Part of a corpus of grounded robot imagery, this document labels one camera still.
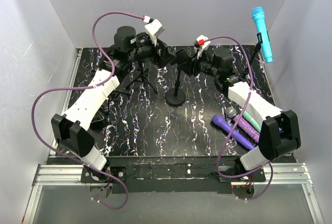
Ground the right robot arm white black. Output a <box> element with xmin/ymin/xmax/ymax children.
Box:
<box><xmin>177</xmin><ymin>47</ymin><xmax>301</xmax><ymax>181</ymax></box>

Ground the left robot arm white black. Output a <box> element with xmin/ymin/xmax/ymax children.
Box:
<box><xmin>51</xmin><ymin>21</ymin><xmax>176</xmax><ymax>183</ymax></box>

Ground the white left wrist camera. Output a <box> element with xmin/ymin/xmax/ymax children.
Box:
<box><xmin>144</xmin><ymin>19</ymin><xmax>164</xmax><ymax>47</ymax></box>

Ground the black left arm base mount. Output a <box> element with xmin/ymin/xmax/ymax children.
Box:
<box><xmin>80</xmin><ymin>166</ymin><xmax>127</xmax><ymax>183</ymax></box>

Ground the mint green microphone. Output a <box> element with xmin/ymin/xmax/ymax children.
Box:
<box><xmin>242</xmin><ymin>111</ymin><xmax>261</xmax><ymax>133</ymax></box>

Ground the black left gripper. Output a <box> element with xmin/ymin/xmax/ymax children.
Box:
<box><xmin>128</xmin><ymin>36</ymin><xmax>176</xmax><ymax>68</ymax></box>

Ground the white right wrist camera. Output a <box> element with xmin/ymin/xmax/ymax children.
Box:
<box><xmin>194</xmin><ymin>35</ymin><xmax>211</xmax><ymax>58</ymax></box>

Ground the black round base stand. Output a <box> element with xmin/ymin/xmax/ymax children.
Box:
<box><xmin>242</xmin><ymin>32</ymin><xmax>262</xmax><ymax>79</ymax></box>
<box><xmin>165</xmin><ymin>49</ymin><xmax>190</xmax><ymax>107</ymax></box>

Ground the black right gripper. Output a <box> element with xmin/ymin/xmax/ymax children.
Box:
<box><xmin>178</xmin><ymin>49</ymin><xmax>220</xmax><ymax>78</ymax></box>

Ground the purple glitter silver mesh microphone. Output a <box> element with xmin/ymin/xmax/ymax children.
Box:
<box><xmin>225</xmin><ymin>107</ymin><xmax>260</xmax><ymax>143</ymax></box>

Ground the bright blue microphone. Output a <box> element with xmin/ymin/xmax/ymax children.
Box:
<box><xmin>252</xmin><ymin>6</ymin><xmax>273</xmax><ymax>63</ymax></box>

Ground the aluminium frame rail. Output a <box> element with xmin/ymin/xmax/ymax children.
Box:
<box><xmin>22</xmin><ymin>49</ymin><xmax>109</xmax><ymax>224</ymax></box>

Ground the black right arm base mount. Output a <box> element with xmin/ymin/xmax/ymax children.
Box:
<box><xmin>217</xmin><ymin>165</ymin><xmax>266</xmax><ymax>183</ymax></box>

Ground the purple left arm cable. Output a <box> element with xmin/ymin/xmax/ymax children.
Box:
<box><xmin>31</xmin><ymin>11</ymin><xmax>151</xmax><ymax>211</ymax></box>

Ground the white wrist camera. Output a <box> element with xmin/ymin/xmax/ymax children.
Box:
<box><xmin>144</xmin><ymin>19</ymin><xmax>164</xmax><ymax>47</ymax></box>
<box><xmin>194</xmin><ymin>35</ymin><xmax>211</xmax><ymax>58</ymax></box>

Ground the purple foam head microphone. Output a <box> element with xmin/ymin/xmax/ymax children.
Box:
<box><xmin>211</xmin><ymin>114</ymin><xmax>256</xmax><ymax>151</ymax></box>

